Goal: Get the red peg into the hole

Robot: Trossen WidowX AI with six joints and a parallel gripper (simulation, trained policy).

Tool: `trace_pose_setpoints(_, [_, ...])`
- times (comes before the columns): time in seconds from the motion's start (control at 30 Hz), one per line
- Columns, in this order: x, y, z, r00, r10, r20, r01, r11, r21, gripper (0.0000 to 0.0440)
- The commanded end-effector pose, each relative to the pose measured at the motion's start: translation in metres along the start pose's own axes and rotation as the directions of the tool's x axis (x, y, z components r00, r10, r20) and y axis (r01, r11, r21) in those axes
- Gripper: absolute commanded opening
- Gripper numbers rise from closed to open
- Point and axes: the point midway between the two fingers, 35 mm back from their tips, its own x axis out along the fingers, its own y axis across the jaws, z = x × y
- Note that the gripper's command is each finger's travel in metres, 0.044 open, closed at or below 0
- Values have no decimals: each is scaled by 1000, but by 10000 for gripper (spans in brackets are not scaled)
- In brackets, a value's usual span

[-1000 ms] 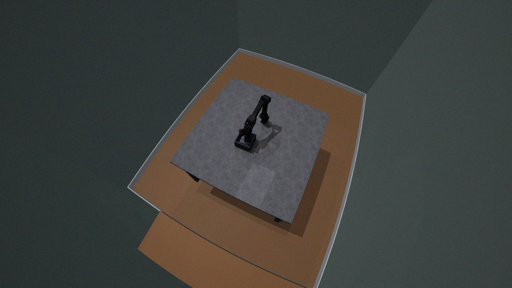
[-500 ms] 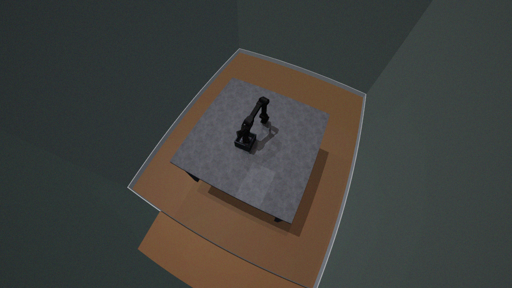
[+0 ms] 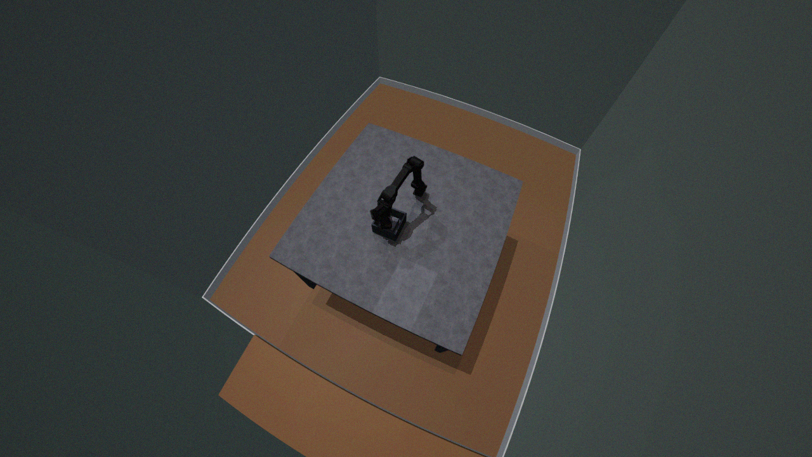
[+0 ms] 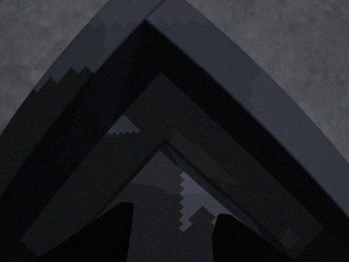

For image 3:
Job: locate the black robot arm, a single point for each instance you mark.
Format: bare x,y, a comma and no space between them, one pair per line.
413,164

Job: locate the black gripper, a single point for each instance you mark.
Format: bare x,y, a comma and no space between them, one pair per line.
385,221

